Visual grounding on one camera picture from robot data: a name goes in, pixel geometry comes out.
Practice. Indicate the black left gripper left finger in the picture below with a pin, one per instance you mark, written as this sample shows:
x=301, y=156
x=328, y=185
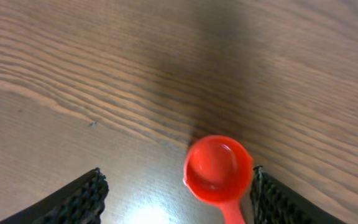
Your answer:
x=80, y=201

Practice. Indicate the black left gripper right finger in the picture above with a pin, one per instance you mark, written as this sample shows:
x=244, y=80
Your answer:
x=275, y=203

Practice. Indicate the red plastic measuring scoop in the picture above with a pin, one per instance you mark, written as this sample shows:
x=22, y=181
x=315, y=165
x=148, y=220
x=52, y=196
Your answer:
x=218, y=171

